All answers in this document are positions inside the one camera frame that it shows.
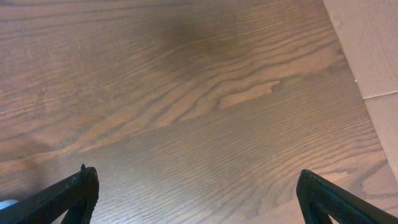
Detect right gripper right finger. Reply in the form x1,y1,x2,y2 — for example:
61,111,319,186
296,169,397,224

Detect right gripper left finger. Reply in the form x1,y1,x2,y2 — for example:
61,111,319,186
1,165,100,224

